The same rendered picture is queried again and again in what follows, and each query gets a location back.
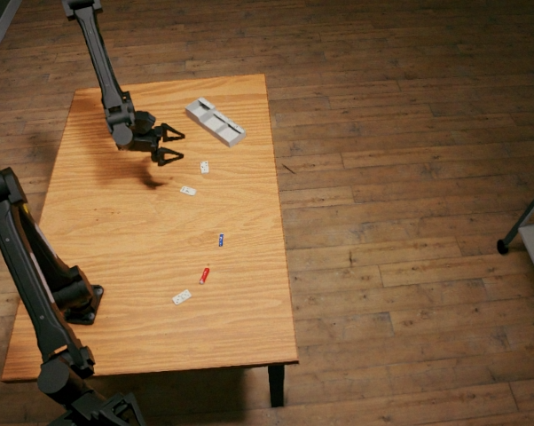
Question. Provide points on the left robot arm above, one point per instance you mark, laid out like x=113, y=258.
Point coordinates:
x=111, y=98

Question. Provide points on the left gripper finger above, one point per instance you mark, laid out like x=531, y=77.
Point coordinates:
x=165, y=138
x=163, y=151

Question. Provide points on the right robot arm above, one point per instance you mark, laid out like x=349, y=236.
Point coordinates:
x=23, y=256

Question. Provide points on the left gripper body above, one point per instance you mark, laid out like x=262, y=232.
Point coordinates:
x=157, y=135

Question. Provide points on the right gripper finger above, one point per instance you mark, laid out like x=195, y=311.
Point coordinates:
x=111, y=414

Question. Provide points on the grey rack of bins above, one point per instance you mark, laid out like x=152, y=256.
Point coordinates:
x=207, y=119

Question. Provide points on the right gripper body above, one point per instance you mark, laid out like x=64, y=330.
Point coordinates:
x=95, y=416

